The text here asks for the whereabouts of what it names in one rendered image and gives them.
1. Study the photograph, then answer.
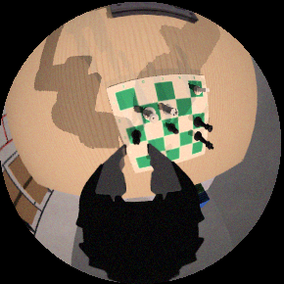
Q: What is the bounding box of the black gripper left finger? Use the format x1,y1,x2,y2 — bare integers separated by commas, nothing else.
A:
76,144,126,228

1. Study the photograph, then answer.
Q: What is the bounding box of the green and cream checkered chessboard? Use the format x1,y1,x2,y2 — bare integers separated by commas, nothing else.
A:
107,74,209,173

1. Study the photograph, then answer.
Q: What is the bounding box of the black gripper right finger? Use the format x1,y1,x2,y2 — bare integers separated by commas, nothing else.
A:
147,143,205,223

